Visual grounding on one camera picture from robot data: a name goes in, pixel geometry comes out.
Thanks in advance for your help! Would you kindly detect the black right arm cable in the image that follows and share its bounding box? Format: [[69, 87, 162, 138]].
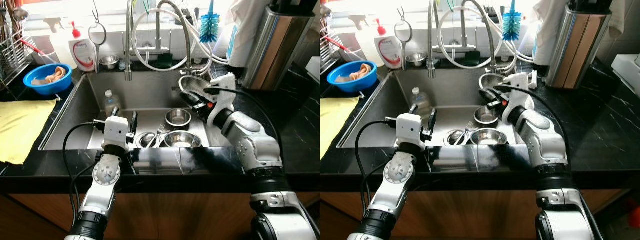
[[204, 86, 286, 166], [492, 84, 573, 166]]

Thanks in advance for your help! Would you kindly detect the yellow cloth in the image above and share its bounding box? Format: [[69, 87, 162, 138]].
[[320, 97, 362, 161], [0, 99, 57, 166]]

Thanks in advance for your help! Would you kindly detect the peach coloured cloth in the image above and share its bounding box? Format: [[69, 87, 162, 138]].
[[336, 63, 373, 83], [31, 66, 67, 86]]

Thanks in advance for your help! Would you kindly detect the blue bottle brush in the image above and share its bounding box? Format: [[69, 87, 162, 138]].
[[502, 0, 523, 42], [199, 0, 221, 44]]

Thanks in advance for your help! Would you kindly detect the steel spring spray faucet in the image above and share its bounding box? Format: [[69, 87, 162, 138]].
[[123, 0, 135, 82], [426, 0, 438, 79]]

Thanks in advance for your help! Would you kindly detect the white dish soap bottle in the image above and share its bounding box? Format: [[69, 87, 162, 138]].
[[374, 18, 404, 70], [69, 21, 98, 72]]

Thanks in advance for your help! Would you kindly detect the clear spray bottle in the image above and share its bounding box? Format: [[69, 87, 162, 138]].
[[44, 17, 76, 70], [350, 15, 381, 66]]

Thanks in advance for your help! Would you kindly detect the white hose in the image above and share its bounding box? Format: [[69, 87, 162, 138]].
[[437, 6, 533, 71], [131, 7, 228, 73]]

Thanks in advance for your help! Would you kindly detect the clear plastic bottle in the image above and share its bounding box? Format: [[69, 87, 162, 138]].
[[102, 90, 123, 118], [411, 87, 432, 118]]

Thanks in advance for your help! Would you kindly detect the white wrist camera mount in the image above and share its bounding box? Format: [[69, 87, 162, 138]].
[[102, 116, 132, 151], [396, 113, 426, 149], [206, 72, 237, 128], [501, 72, 532, 126]]

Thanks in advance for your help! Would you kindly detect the steel wire dish rack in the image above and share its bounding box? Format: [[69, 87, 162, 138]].
[[320, 0, 346, 76], [0, 0, 38, 88]]

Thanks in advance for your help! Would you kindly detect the steel gooseneck spring faucet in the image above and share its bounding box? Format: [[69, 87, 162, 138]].
[[156, 0, 201, 76], [461, 0, 506, 73]]

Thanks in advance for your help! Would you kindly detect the steel and wood knife block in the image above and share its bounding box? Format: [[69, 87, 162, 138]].
[[545, 0, 613, 90], [241, 0, 317, 92]]

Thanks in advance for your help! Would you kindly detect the small steel cup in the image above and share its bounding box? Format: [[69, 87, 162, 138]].
[[444, 129, 467, 147], [136, 131, 161, 149]]

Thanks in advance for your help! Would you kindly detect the steel mesh strainer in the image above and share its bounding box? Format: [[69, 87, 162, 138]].
[[393, 7, 414, 71], [87, 12, 107, 73]]

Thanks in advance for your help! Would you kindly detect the small steel bowl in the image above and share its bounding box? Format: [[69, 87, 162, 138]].
[[473, 106, 500, 127], [405, 52, 427, 67], [99, 55, 121, 70], [165, 108, 193, 129]]

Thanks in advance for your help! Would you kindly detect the red handled utensil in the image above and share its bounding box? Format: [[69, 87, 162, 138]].
[[20, 39, 51, 60], [327, 36, 358, 57]]

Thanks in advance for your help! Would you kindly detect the steel fork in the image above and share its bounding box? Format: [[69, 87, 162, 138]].
[[152, 122, 171, 148], [460, 121, 476, 146]]

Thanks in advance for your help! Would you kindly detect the steel tap with bar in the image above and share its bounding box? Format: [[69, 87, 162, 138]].
[[131, 0, 173, 57], [436, 0, 481, 55]]

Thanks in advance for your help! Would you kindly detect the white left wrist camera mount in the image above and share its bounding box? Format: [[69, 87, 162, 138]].
[[396, 113, 426, 149], [102, 116, 132, 151]]

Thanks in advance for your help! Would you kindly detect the medium steel bowl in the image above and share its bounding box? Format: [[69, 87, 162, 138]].
[[470, 128, 509, 146], [164, 130, 203, 149]]

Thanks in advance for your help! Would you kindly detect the white cloth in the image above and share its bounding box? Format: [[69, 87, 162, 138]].
[[225, 0, 273, 68], [531, 0, 571, 66]]

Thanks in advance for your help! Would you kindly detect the orange container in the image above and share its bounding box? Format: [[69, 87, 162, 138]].
[[627, 205, 640, 231]]

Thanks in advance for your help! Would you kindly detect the large steel plate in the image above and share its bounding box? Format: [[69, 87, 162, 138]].
[[478, 73, 507, 94], [178, 75, 212, 101]]

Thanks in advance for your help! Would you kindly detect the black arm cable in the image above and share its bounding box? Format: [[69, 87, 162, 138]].
[[62, 121, 107, 226], [355, 118, 401, 221], [204, 86, 286, 166], [492, 84, 573, 166]]

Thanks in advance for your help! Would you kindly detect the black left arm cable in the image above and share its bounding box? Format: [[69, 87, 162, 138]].
[[355, 118, 401, 221], [62, 121, 107, 226]]

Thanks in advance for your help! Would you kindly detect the blue plastic bowl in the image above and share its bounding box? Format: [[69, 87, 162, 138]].
[[327, 60, 379, 94], [23, 63, 73, 96]]

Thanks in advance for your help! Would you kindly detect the white appliance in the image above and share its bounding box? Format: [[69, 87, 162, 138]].
[[306, 56, 321, 83], [611, 54, 640, 96]]

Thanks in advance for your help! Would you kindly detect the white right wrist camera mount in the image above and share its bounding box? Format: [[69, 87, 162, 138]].
[[501, 72, 532, 126], [206, 72, 237, 128]]

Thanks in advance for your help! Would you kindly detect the stainless steel sink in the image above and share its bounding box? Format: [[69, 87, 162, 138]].
[[39, 70, 231, 151], [336, 69, 526, 149]]

